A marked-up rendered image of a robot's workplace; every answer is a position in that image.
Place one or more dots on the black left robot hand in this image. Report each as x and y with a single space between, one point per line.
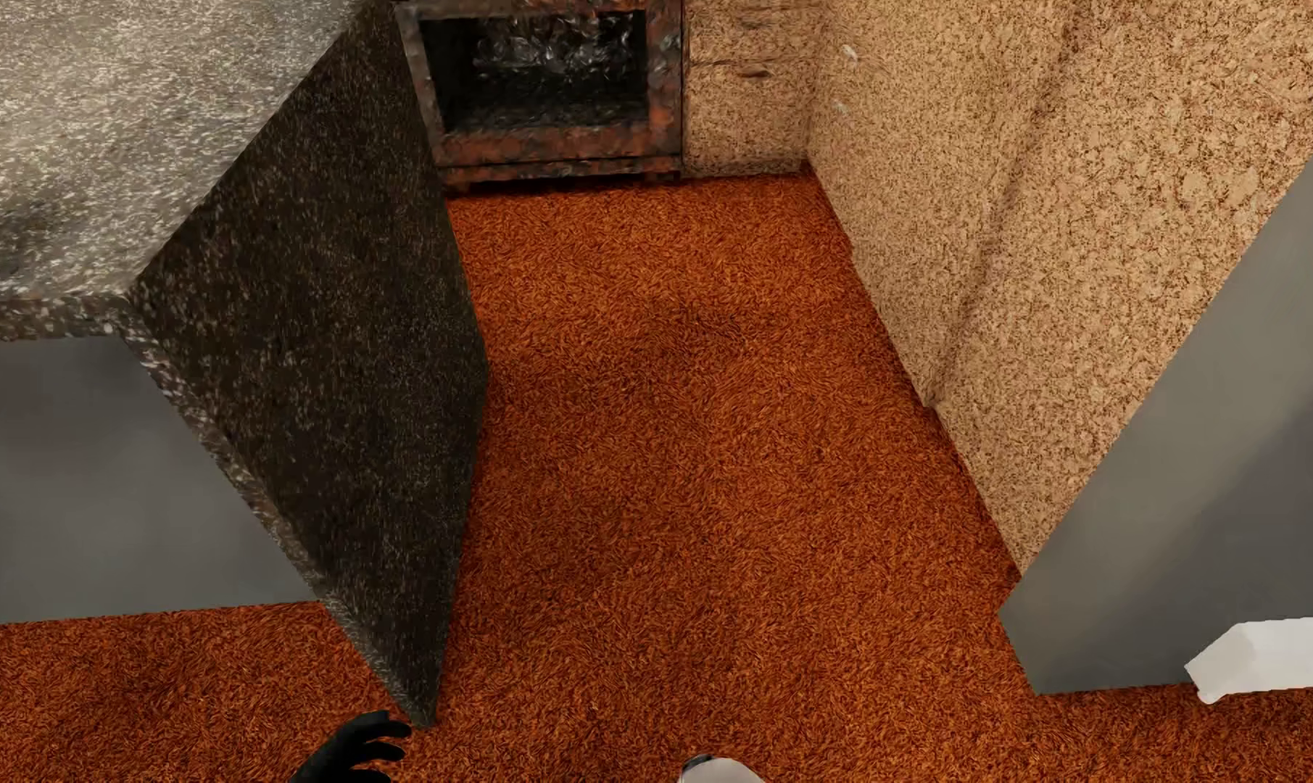
349 753

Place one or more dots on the white robot foot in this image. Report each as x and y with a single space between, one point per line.
719 771

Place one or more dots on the speckled stone cabinet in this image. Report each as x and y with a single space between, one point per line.
210 272

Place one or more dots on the rusty metal open shelf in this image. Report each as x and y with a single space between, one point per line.
553 87

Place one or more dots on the white block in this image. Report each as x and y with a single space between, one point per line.
1271 655

